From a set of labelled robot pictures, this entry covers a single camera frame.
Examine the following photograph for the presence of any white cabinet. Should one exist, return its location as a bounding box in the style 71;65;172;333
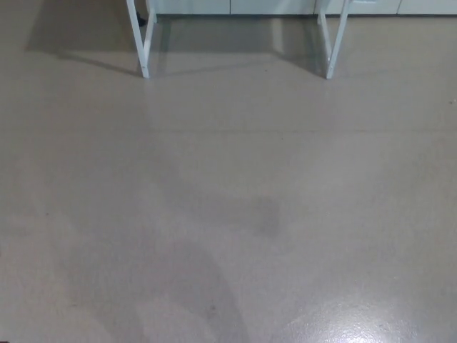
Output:
155;0;457;16

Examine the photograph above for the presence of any white desk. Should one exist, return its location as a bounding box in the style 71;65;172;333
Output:
125;0;354;79

